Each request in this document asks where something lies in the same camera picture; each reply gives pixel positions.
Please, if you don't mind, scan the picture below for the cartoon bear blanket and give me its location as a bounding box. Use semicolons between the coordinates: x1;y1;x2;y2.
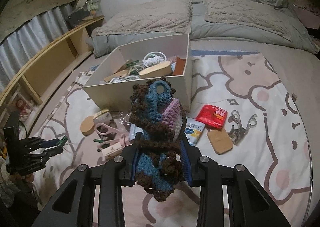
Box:
34;50;311;226

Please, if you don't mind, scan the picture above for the square bamboo coaster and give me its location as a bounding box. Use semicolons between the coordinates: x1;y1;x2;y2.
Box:
207;128;233;155

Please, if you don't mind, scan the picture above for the blue white granule sachet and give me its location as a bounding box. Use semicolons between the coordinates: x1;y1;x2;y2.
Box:
184;118;205;146

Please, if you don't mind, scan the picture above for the black bag on shelf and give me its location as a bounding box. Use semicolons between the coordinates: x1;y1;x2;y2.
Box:
65;9;93;28

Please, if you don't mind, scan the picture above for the cream shoe box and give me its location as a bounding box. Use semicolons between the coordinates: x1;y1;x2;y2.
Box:
83;34;193;111

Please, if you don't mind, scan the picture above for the white coiled cable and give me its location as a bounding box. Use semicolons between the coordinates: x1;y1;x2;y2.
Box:
142;51;168;68

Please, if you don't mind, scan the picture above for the beige quilted pillow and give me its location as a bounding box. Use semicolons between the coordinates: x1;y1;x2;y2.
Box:
96;0;192;35
203;0;292;41

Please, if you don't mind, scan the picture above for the red disposable glove packet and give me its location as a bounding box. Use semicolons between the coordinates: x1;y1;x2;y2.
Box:
195;105;228;130

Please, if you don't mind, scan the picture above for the beige small carton box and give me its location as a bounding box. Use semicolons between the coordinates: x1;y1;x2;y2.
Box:
101;142;126;159

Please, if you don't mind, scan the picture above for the grey curtain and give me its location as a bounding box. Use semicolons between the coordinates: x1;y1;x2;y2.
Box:
1;0;75;90

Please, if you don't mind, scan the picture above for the metal eyelash curler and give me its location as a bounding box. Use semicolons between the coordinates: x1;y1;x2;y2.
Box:
227;110;258;145

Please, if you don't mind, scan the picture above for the left beige quilted pillow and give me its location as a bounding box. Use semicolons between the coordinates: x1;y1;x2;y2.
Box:
96;0;192;35

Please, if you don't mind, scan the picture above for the round bamboo lid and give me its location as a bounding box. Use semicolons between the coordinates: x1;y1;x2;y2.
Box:
80;115;95;136

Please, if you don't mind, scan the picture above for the white cap on shelf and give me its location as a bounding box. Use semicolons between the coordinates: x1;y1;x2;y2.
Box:
75;0;90;9

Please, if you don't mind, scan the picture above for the brown blue crochet pouch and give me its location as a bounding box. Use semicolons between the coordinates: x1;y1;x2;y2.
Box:
130;77;187;202

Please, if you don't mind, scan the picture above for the right beige quilted pillow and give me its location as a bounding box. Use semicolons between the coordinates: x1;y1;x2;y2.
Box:
203;0;292;41

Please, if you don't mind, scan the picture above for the pink clothes pile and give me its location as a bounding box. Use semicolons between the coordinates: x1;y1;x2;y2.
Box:
293;0;319;30

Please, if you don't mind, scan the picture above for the wooden bedside shelf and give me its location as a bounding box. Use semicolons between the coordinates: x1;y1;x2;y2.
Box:
1;15;104;132

